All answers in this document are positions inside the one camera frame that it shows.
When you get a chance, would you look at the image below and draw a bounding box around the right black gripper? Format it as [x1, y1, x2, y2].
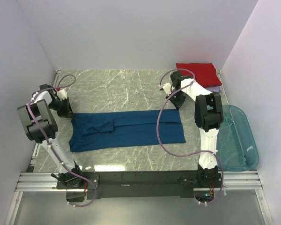
[166, 89, 186, 110]

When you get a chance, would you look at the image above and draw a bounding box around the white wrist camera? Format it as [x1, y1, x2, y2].
[159, 83, 172, 96]
[56, 88, 67, 100]

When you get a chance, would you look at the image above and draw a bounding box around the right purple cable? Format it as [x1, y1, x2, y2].
[155, 68, 224, 205]

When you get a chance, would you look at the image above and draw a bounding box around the red folded t shirt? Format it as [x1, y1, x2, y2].
[176, 63, 222, 88]

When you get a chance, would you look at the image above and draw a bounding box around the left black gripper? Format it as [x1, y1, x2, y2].
[48, 97, 75, 119]

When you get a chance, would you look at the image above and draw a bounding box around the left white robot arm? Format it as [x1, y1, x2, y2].
[17, 84, 84, 188]

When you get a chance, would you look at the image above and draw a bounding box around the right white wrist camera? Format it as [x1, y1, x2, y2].
[159, 83, 172, 96]

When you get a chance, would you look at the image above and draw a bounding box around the purple cable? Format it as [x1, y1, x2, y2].
[26, 74, 98, 208]
[155, 68, 224, 205]

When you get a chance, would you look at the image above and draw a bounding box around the blue t shirt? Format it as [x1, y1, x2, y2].
[69, 109, 186, 153]

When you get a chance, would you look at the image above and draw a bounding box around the lavender folded t shirt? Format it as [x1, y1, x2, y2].
[206, 86, 222, 93]

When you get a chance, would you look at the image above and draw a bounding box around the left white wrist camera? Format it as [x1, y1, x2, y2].
[56, 88, 67, 100]

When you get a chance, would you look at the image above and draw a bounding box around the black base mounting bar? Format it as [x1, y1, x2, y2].
[56, 170, 225, 203]

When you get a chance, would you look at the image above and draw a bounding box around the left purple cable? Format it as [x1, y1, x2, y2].
[26, 74, 98, 208]

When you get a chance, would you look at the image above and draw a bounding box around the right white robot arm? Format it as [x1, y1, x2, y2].
[162, 69, 224, 187]

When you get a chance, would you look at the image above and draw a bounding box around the teal plastic bin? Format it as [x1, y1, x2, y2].
[217, 105, 259, 172]

